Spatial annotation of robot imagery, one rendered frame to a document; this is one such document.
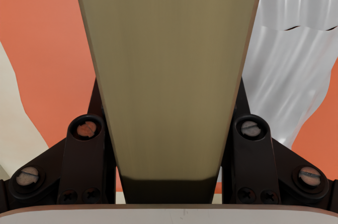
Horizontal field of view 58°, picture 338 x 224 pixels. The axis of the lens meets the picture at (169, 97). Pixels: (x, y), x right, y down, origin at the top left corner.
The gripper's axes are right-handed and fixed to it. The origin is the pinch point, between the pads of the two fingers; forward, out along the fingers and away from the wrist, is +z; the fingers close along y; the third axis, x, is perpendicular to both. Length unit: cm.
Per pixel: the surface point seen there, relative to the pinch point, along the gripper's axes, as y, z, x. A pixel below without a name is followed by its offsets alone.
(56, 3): -5.9, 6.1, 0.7
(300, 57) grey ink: 7.6, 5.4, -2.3
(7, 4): -8.5, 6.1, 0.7
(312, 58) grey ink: 8.2, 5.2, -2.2
